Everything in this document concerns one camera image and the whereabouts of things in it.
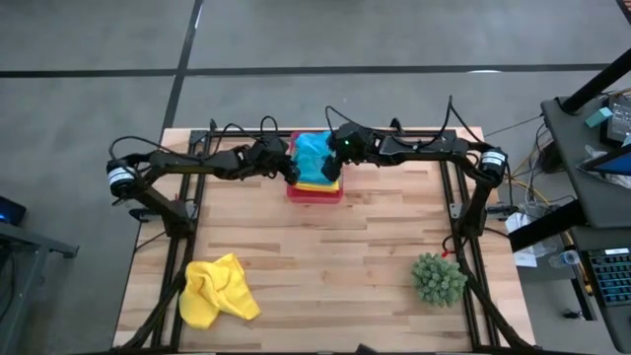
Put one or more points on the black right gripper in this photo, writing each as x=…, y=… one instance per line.
x=355, y=143

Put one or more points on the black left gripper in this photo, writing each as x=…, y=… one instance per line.
x=268, y=155

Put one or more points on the yellow microfiber towel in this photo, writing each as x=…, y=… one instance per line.
x=212, y=296
x=318, y=187

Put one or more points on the blue microfiber towel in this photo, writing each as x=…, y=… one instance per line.
x=310, y=158

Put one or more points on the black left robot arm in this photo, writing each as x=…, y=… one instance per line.
x=172, y=163

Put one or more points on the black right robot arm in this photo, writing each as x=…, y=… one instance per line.
x=443, y=148

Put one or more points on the pink translucent plastic bin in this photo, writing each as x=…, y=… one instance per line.
x=315, y=197

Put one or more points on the green artificial plant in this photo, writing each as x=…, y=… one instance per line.
x=438, y=280

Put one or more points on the white crumpled paper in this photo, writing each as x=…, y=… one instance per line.
x=525, y=259

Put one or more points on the black power adapter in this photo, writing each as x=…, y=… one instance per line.
x=549, y=158

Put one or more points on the clear plastic bottle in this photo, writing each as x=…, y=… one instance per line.
x=567, y=258

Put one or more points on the dark side table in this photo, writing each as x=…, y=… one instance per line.
x=29, y=241

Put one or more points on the small teal box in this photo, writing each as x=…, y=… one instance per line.
x=599, y=117

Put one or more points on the black diagonal pole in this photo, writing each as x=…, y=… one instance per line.
x=596, y=81

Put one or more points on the small black device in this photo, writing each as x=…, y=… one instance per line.
x=572, y=314

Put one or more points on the tablet with blue screen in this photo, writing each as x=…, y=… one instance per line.
x=613, y=165

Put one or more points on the grey side desk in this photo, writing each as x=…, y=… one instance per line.
x=611, y=207

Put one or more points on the blue-lit black device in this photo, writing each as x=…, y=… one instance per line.
x=10, y=211

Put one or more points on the black electronic device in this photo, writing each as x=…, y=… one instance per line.
x=618, y=118

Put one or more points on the backlit computer keyboard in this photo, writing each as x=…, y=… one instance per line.
x=611, y=276

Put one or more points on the black aluminium table frame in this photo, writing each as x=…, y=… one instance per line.
x=345, y=133

